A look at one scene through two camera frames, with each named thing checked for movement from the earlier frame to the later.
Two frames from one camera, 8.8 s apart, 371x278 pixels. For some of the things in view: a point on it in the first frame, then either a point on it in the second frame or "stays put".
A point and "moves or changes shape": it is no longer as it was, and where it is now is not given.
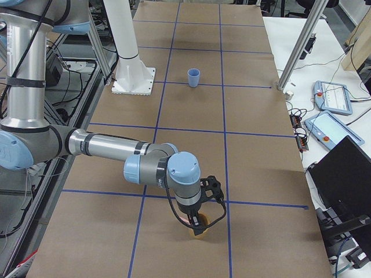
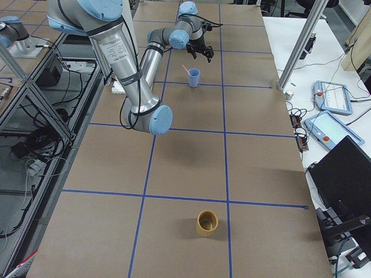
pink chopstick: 185,220 -> 185,69
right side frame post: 302,43 stays put
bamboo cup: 203,222 moves or changes shape
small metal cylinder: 288,95 stays put
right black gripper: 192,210 -> 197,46
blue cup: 193,75 stays put
